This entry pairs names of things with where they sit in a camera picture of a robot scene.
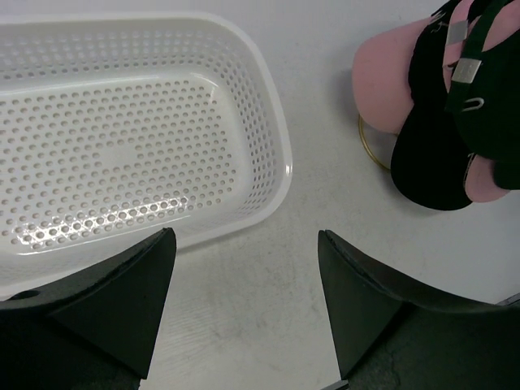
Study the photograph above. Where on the black baseball cap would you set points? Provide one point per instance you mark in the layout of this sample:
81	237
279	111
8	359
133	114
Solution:
429	159

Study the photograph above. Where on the gold wire hat stand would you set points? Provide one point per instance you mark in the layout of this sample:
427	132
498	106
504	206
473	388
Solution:
366	147

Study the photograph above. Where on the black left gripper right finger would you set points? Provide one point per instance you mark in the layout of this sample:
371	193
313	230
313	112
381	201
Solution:
391	331

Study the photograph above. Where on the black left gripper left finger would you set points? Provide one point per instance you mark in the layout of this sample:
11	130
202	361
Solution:
94	329

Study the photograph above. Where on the dark green baseball cap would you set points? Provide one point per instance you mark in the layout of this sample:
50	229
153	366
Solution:
483	92

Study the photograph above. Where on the plain pink baseball cap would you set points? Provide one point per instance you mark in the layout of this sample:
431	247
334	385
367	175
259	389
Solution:
381	66

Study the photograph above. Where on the white perforated plastic basket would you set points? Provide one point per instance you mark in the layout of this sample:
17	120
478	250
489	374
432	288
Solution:
114	127

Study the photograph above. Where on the pink cap with white logo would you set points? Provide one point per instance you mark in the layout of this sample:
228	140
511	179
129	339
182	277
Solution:
479	184

